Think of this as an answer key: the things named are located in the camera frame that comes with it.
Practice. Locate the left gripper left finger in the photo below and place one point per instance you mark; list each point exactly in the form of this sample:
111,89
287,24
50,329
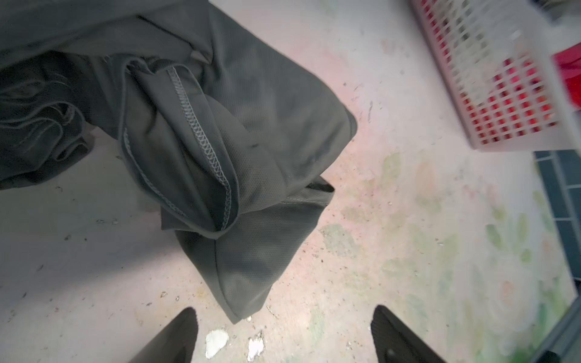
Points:
175,343

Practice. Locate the white plastic laundry basket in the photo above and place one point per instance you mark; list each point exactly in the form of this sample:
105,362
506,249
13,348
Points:
495,59

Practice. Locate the grey t shirt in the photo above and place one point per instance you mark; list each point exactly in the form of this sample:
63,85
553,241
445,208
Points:
227,135

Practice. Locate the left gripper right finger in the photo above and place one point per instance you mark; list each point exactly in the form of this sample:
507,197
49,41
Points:
395,342

